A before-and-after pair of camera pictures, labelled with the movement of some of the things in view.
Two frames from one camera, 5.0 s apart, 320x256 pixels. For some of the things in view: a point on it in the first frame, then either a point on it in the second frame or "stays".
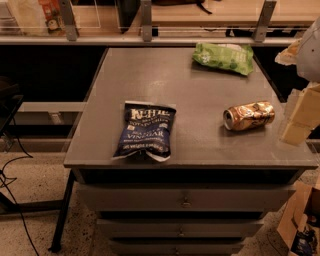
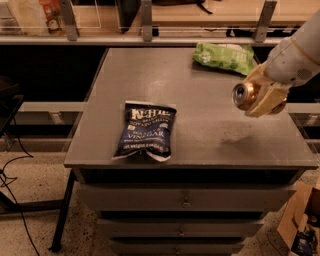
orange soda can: x=248 y=115 to x=243 y=95
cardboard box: x=300 y=221 stays
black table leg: x=56 y=244 stays
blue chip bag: x=146 y=128 stays
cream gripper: x=309 y=55 to x=287 y=65
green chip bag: x=236 y=57 stays
